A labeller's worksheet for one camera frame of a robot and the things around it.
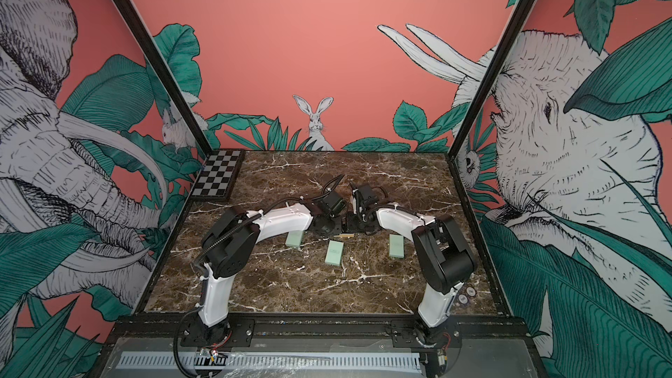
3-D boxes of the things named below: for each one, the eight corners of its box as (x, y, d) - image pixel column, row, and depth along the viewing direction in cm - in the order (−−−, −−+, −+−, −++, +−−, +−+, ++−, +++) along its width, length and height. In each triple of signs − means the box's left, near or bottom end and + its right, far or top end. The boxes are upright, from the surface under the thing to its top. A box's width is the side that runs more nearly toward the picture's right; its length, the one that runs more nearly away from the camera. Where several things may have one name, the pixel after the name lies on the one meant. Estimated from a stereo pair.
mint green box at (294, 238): (286, 247, 93) (285, 243, 91) (288, 234, 97) (287, 230, 94) (302, 247, 93) (301, 243, 91) (303, 234, 97) (302, 230, 94)
